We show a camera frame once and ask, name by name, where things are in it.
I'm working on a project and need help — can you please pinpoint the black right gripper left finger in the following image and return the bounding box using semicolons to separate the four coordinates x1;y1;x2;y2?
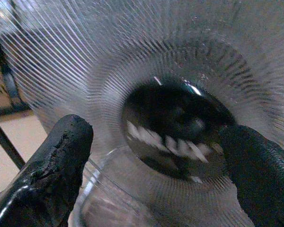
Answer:
0;114;94;227

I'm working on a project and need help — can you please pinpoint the black metal frame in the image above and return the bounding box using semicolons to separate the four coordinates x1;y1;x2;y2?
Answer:
0;35;32;170

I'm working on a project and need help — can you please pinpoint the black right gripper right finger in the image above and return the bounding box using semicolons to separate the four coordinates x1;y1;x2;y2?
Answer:
218;124;284;227

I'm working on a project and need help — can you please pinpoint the white fan with black hub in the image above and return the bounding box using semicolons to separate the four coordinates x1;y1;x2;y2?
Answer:
0;0;284;227

